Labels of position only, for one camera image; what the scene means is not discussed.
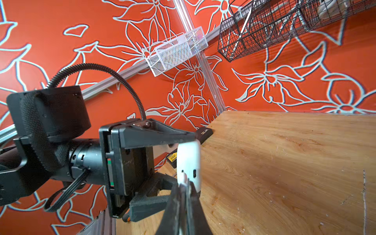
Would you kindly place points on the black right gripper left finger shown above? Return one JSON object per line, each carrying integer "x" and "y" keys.
{"x": 170, "y": 223}

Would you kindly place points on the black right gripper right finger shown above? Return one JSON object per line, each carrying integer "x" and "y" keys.
{"x": 196, "y": 223}

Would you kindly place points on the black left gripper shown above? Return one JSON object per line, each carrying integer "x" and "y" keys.
{"x": 128, "y": 161}

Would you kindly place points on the mint green earbuds case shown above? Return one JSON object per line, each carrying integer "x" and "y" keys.
{"x": 189, "y": 164}

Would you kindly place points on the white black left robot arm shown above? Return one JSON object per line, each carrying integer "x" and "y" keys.
{"x": 49, "y": 124}

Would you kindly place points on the orange black screwdriver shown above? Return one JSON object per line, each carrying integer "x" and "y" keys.
{"x": 126, "y": 217}

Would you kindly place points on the black flat tool case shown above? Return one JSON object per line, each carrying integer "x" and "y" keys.
{"x": 201, "y": 135}

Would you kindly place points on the white mesh wall basket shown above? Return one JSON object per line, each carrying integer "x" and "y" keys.
{"x": 167, "y": 54}

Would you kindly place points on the black wire wall basket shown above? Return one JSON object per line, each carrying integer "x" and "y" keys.
{"x": 257, "y": 25}

